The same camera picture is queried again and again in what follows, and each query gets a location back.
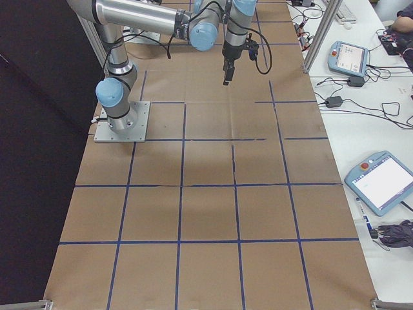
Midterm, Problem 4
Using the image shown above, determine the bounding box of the black frame cover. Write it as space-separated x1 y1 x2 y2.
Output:
0 0 109 307

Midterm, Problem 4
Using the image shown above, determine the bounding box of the dark folded umbrella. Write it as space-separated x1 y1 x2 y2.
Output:
370 219 413 251

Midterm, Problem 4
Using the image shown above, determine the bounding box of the white keyboard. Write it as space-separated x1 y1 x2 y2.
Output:
335 0 358 23

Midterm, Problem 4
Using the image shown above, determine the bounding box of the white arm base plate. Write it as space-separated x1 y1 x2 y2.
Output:
93 101 152 143
122 27 163 43

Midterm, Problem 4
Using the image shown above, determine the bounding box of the white desk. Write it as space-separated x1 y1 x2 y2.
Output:
285 0 413 301

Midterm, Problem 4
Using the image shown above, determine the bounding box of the aluminium extrusion post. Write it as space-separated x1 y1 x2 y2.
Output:
302 0 343 74

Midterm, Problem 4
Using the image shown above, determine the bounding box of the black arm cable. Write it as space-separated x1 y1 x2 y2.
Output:
103 19 181 77

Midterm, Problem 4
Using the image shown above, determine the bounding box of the aluminium frame bar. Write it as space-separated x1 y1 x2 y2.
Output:
78 15 109 77

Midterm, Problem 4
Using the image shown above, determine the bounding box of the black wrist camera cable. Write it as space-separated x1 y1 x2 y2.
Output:
222 0 273 76

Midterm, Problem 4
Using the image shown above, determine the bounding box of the grey blue teach pendant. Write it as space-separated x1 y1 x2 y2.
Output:
344 150 413 217
327 40 372 78

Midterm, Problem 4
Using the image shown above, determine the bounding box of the metal corner bracket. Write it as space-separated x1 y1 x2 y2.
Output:
370 296 413 310
0 298 54 310

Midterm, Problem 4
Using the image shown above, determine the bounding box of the black electronics board with wires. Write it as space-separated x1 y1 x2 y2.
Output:
377 28 409 56

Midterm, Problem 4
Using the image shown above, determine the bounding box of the white marker pen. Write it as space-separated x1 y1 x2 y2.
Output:
356 196 372 232

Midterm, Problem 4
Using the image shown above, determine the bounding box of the black power adapter cable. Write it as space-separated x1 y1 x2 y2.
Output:
314 92 413 130

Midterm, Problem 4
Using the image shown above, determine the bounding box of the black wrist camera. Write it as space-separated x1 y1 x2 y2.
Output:
243 38 261 62

